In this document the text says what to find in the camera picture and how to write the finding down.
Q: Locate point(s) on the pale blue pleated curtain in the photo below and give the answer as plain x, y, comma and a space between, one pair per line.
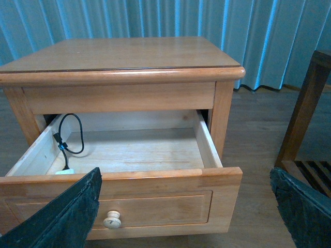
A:
273, 40

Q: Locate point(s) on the round wooden knob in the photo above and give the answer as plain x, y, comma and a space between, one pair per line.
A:
112, 221

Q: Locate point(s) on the wooden drawer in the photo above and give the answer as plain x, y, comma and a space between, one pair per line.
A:
160, 171

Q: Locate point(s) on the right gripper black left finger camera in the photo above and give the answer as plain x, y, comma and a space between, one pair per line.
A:
65, 221

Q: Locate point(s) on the dark wooden slatted furniture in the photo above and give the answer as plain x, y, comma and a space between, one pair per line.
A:
314, 173

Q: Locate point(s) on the light wooden nightstand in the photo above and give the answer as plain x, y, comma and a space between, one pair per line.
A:
122, 75

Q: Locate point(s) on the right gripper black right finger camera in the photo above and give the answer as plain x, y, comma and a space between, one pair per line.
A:
305, 211

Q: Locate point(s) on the white charger adapter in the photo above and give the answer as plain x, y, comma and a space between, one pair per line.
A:
65, 172

